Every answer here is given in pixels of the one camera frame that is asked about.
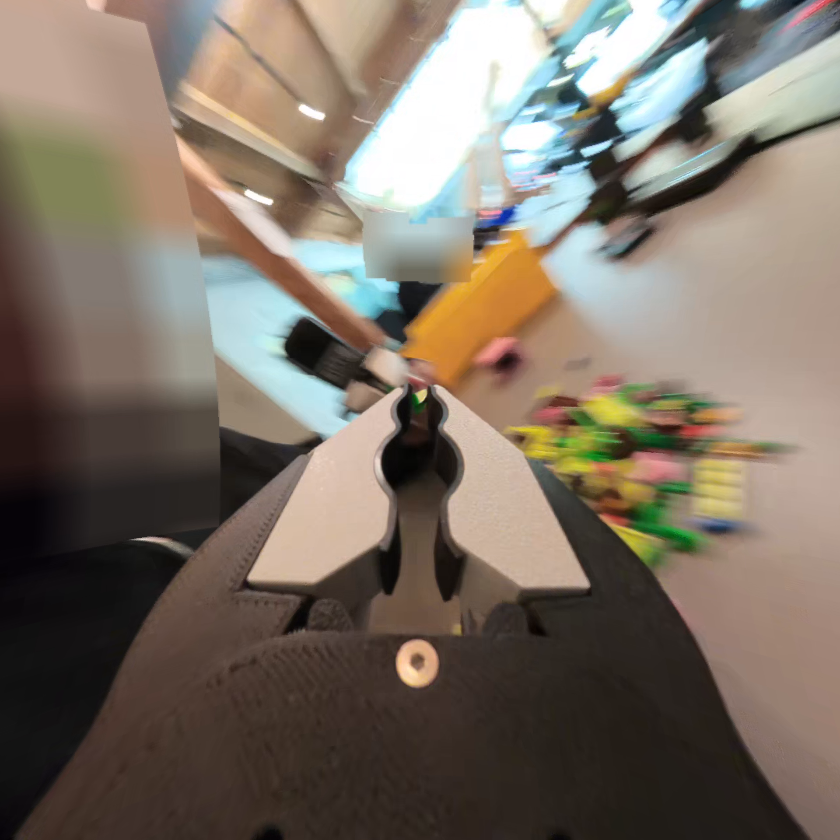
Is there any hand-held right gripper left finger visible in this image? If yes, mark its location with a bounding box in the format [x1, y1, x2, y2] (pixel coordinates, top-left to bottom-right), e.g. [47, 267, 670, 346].
[246, 386, 412, 595]

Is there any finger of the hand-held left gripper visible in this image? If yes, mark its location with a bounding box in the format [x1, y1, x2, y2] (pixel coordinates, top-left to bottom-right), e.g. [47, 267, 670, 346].
[364, 346, 413, 389]
[344, 382, 389, 415]

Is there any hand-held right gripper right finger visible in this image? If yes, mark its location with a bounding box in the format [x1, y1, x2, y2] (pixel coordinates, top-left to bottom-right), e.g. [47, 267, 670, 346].
[428, 386, 592, 609]

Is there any pink toy brick pot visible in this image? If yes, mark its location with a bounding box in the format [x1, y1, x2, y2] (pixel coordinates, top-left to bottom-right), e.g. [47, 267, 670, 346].
[473, 336, 523, 369]

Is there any pile of small toy bricks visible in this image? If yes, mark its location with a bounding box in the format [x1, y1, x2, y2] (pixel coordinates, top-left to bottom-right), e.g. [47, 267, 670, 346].
[504, 373, 796, 570]

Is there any person's left forearm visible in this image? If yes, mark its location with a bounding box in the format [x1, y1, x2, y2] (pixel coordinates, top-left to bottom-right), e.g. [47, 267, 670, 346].
[220, 425, 317, 521]

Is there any wooden pillar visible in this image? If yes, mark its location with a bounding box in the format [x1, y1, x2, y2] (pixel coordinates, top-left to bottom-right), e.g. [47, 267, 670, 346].
[172, 136, 389, 350]

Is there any yellow plastic bin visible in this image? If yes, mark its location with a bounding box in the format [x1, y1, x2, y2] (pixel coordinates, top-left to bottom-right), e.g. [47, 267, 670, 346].
[402, 230, 560, 389]

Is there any narrow lime toy plate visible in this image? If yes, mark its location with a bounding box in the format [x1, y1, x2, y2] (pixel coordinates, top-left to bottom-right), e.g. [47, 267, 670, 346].
[692, 458, 749, 520]

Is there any black camera battery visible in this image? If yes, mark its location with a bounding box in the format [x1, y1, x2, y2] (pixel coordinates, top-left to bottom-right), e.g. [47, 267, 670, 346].
[596, 218, 658, 261]

